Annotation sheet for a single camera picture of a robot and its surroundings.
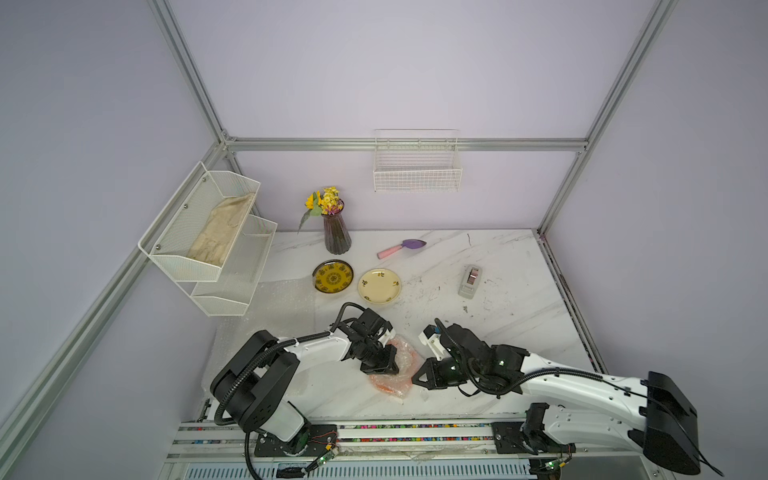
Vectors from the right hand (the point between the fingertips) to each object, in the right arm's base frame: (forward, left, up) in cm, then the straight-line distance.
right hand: (410, 389), depth 71 cm
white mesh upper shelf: (+33, +56, +20) cm, 68 cm away
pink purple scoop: (+57, -3, -10) cm, 58 cm away
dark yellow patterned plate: (+43, +26, -12) cm, 52 cm away
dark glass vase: (+55, +24, -3) cm, 60 cm away
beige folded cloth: (+33, +50, +19) cm, 63 cm away
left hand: (+7, +3, -10) cm, 13 cm away
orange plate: (+10, 0, -8) cm, 13 cm away
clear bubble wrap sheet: (+1, +2, -9) cm, 9 cm away
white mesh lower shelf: (+22, +47, +9) cm, 53 cm away
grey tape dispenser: (+37, -23, -9) cm, 44 cm away
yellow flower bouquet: (+54, +25, +13) cm, 61 cm away
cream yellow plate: (+39, +9, -12) cm, 41 cm away
